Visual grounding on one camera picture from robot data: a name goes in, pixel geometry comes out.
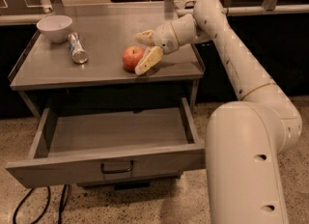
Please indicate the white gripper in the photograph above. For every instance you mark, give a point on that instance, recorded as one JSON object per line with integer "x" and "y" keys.
{"x": 164, "y": 37}

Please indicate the red apple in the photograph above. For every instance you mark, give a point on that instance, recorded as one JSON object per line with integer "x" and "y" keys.
{"x": 131, "y": 56}

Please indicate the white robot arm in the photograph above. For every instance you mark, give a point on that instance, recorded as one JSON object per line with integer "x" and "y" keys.
{"x": 243, "y": 137}

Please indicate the silver redbull can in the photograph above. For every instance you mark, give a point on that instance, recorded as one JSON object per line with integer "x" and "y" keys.
{"x": 77, "y": 51}

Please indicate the grey drawer cabinet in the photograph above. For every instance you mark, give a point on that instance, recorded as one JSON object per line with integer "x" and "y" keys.
{"x": 47, "y": 77}

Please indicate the open grey top drawer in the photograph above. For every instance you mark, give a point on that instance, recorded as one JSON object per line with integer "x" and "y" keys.
{"x": 70, "y": 148}

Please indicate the white ceramic bowl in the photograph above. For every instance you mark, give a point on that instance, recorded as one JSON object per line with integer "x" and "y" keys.
{"x": 55, "y": 28}

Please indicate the black drawer handle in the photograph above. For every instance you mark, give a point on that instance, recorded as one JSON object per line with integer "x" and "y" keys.
{"x": 116, "y": 167}

